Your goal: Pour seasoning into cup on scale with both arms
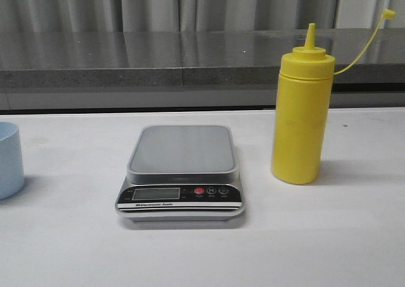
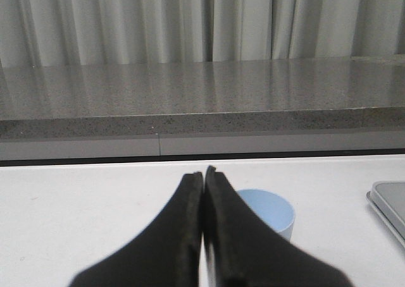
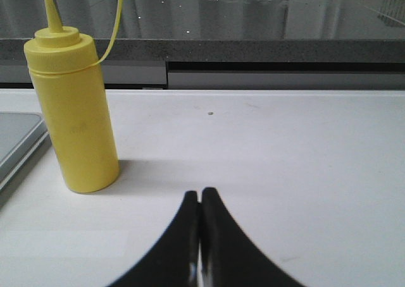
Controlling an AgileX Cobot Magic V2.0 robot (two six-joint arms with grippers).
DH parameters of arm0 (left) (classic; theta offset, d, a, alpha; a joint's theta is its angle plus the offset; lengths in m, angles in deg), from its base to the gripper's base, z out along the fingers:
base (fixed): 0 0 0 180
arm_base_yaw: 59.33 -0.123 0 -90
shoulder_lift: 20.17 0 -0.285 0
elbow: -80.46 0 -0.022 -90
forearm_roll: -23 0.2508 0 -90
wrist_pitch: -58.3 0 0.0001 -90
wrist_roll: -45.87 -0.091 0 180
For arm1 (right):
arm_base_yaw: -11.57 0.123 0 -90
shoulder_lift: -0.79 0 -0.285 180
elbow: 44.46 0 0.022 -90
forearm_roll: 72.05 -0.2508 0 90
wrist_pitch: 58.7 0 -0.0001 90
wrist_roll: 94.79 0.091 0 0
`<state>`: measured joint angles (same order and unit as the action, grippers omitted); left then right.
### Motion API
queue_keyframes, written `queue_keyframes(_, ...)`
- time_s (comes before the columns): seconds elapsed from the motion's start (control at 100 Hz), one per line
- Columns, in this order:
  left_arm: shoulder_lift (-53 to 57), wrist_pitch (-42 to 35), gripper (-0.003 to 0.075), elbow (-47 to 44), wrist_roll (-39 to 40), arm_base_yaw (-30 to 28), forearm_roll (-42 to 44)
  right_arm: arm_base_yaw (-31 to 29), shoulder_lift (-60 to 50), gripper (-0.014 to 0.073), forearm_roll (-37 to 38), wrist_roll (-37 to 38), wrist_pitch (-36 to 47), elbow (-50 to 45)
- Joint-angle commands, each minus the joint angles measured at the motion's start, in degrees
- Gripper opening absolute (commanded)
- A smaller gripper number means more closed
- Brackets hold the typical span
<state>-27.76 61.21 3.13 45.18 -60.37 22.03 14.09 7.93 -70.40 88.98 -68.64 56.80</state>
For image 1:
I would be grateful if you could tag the grey curtain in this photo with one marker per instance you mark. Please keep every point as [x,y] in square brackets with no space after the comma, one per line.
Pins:
[192,15]

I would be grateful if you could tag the yellow squeeze bottle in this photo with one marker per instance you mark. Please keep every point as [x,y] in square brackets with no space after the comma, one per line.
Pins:
[304,89]

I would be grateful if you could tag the silver digital kitchen scale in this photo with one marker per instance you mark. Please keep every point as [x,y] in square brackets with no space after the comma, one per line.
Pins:
[182,173]

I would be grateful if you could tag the light blue plastic cup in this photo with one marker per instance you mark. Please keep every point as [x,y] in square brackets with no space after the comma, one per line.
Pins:
[12,175]

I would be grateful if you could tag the grey stone counter ledge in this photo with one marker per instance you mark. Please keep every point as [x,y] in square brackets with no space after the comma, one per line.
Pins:
[57,72]

